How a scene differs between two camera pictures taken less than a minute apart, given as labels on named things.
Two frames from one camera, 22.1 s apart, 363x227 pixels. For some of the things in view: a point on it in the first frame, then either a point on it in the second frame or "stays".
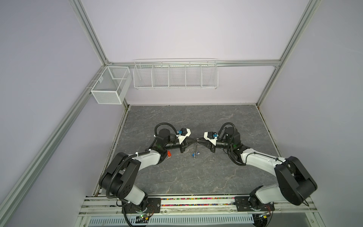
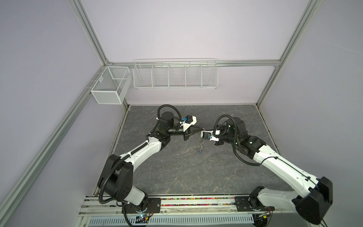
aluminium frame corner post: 312,8 stays
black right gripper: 211,146 -> 218,143
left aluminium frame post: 91,30 stays
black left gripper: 183,145 -> 187,133
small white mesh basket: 111,87 stays
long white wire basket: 176,74 stays
